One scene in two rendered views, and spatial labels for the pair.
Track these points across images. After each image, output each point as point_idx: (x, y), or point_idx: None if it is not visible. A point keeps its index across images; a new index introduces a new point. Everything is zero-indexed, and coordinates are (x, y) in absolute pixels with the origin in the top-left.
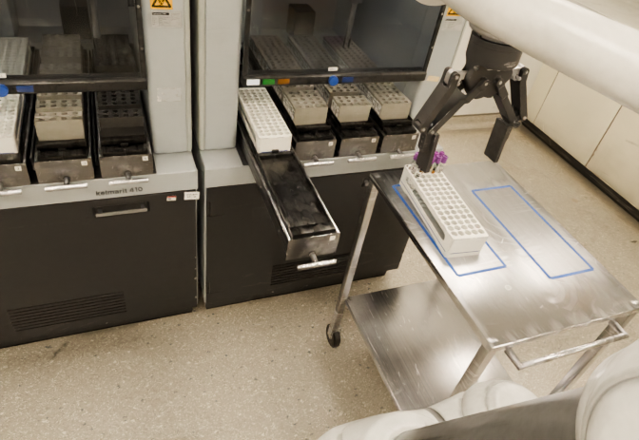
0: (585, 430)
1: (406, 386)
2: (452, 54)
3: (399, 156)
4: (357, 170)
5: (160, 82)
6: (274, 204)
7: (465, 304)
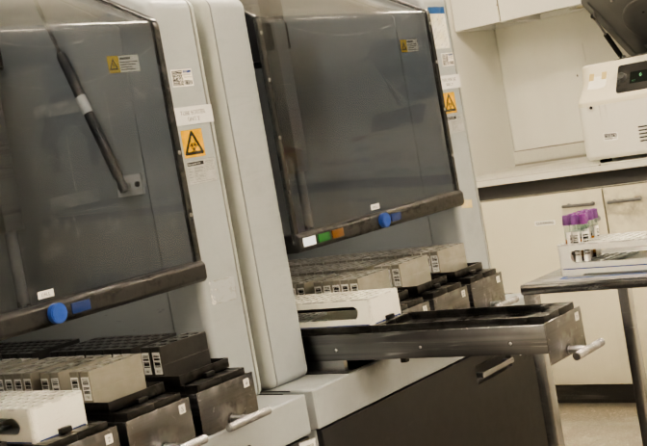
0: None
1: None
2: (470, 165)
3: (504, 302)
4: None
5: (210, 270)
6: (474, 327)
7: None
